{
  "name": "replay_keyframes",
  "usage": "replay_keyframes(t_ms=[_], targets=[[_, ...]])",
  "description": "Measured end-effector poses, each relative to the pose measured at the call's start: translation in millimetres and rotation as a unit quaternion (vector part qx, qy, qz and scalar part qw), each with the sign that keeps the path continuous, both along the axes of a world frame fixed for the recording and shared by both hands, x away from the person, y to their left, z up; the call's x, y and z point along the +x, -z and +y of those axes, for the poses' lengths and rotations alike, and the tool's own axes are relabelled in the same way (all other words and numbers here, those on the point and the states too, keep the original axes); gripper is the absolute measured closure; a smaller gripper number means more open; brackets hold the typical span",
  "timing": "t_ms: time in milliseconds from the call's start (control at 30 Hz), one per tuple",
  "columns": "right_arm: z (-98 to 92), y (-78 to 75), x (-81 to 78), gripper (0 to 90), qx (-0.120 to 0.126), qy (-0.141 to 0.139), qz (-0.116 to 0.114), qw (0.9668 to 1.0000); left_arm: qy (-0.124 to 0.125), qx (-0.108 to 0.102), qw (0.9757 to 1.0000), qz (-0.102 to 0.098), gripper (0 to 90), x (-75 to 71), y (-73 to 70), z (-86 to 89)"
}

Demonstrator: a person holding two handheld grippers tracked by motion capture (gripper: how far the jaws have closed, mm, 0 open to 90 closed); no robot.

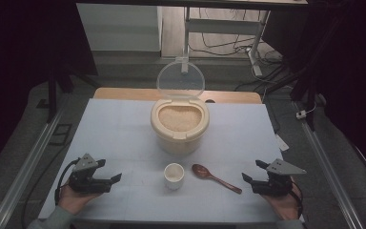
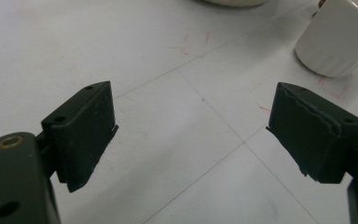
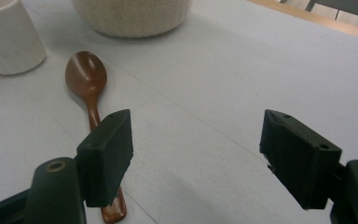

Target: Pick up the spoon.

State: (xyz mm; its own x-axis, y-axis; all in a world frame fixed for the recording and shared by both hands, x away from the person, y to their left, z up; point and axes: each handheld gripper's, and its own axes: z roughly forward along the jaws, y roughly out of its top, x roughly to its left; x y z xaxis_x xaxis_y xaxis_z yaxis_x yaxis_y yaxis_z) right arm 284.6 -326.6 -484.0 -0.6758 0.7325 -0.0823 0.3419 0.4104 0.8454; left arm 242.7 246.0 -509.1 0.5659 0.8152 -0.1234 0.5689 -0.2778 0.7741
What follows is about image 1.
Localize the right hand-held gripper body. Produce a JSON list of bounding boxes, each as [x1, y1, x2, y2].
[[251, 157, 308, 198]]

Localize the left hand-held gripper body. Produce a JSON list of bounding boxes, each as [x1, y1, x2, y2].
[[68, 153, 112, 195]]

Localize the brown wooden spoon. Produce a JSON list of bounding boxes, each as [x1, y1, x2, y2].
[[191, 163, 243, 195]]

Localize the white cup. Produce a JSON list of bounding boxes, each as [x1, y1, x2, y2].
[[163, 162, 185, 191]]

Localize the cream plastic rice container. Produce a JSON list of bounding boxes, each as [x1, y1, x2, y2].
[[150, 97, 211, 156]]

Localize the uncooked rice heap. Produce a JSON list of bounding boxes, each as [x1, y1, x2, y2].
[[157, 105, 203, 133]]

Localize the person's right hand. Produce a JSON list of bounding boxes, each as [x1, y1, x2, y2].
[[261, 186, 303, 221]]

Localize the person's left hand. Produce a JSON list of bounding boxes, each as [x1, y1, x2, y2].
[[57, 183, 101, 216]]

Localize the white paper tag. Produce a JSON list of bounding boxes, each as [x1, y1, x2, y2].
[[274, 133, 291, 153]]

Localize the white table mat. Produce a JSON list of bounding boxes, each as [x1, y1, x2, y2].
[[38, 98, 306, 223]]

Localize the wooden table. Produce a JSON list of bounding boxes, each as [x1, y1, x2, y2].
[[93, 87, 263, 105]]

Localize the black metal stand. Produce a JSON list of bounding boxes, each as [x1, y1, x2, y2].
[[45, 61, 101, 124], [265, 61, 320, 132]]

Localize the clear round container lid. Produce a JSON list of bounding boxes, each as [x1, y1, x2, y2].
[[156, 56, 206, 99]]

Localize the dark curtain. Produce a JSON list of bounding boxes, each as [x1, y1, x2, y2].
[[261, 0, 366, 185], [0, 0, 99, 180]]

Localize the white cabinet panel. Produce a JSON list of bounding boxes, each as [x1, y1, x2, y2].
[[75, 3, 164, 52]]

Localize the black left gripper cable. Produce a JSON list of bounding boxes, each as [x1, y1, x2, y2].
[[54, 157, 81, 206]]

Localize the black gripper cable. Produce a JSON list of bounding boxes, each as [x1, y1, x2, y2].
[[289, 180, 305, 219], [54, 157, 81, 206]]

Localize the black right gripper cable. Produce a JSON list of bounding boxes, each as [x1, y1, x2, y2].
[[289, 180, 305, 219]]

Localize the aluminium rail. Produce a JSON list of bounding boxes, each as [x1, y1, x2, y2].
[[0, 106, 68, 229], [294, 101, 366, 229]]

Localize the black floor cables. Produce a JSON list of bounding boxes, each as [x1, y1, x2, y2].
[[189, 9, 285, 94]]

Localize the white desk frame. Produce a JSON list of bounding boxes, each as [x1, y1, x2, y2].
[[180, 6, 272, 77]]

